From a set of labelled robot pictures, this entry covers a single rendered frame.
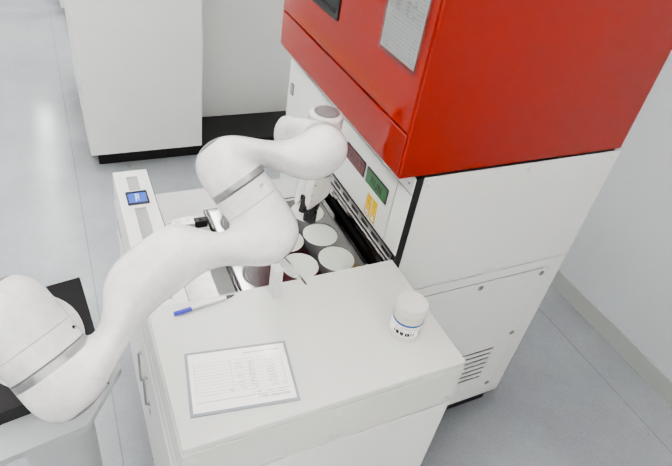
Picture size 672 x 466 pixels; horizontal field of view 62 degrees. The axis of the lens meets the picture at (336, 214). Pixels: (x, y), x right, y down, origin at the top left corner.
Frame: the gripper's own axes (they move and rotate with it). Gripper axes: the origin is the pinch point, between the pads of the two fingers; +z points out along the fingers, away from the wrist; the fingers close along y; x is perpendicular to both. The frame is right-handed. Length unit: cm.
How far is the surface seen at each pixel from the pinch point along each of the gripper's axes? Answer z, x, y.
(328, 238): 10.1, 3.5, -6.4
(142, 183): 4.7, -45.9, 16.4
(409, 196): -16.7, 23.8, -4.8
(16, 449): 18, -11, 80
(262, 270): 10.1, -2.2, 16.3
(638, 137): 9, 67, -153
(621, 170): 25, 67, -153
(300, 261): 10.1, 3.2, 6.8
